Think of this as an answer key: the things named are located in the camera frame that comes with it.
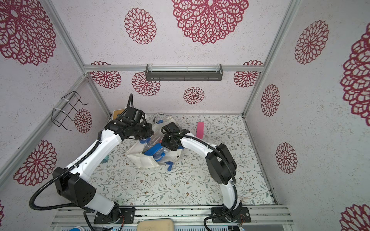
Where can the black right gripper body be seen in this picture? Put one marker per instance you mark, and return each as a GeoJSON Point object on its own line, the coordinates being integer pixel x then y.
{"type": "Point", "coordinates": [172, 144]}

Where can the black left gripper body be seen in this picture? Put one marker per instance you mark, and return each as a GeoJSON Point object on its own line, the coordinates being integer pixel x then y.
{"type": "Point", "coordinates": [142, 132]}

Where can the clear plastic compass set case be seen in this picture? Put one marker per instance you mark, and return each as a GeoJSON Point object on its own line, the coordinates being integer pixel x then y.
{"type": "Point", "coordinates": [157, 136]}

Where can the white canvas cartoon tote bag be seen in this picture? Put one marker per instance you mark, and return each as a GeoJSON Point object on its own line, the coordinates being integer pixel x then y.
{"type": "Point", "coordinates": [136, 152]}

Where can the pink plastic pencil case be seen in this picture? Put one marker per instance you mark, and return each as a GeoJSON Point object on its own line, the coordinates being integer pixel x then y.
{"type": "Point", "coordinates": [200, 130]}

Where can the blue plastic box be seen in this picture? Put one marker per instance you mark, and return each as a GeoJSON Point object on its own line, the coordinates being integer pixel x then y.
{"type": "Point", "coordinates": [157, 152]}

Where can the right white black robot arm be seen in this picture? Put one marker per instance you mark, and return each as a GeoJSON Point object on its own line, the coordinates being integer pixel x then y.
{"type": "Point", "coordinates": [221, 166]}

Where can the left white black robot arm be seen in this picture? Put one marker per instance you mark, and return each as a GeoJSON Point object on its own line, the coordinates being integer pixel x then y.
{"type": "Point", "coordinates": [72, 181]}

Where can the white wooden-top tissue box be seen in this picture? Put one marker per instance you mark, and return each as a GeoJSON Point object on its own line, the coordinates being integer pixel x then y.
{"type": "Point", "coordinates": [117, 114]}

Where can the floral table mat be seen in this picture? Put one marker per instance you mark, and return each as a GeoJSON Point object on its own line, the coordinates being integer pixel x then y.
{"type": "Point", "coordinates": [189, 182]}

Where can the beige cushioned pad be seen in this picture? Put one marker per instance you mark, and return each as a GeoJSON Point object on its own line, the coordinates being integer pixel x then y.
{"type": "Point", "coordinates": [164, 224]}

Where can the black wire wall rack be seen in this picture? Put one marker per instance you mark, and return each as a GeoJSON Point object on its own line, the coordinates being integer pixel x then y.
{"type": "Point", "coordinates": [62, 113]}

